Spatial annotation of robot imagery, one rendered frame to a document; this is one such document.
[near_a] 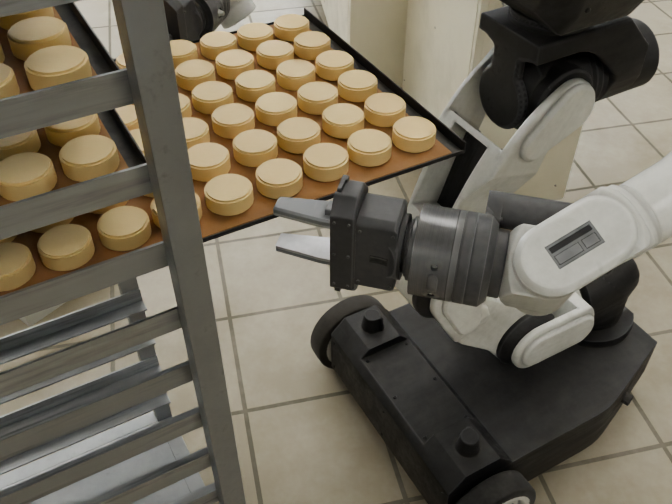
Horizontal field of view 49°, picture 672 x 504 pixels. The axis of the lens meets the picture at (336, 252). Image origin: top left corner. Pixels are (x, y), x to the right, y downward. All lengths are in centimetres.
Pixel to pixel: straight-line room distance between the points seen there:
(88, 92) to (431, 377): 113
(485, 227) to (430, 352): 100
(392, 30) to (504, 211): 192
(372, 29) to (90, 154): 196
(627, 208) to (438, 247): 16
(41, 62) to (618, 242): 50
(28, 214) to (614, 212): 49
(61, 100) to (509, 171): 72
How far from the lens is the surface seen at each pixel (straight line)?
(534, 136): 112
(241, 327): 194
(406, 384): 157
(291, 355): 186
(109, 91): 61
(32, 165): 69
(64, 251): 73
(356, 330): 163
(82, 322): 133
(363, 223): 67
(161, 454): 156
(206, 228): 76
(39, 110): 61
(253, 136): 84
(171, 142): 61
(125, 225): 75
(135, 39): 57
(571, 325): 157
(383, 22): 257
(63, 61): 65
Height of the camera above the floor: 144
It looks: 43 degrees down
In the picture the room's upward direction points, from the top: straight up
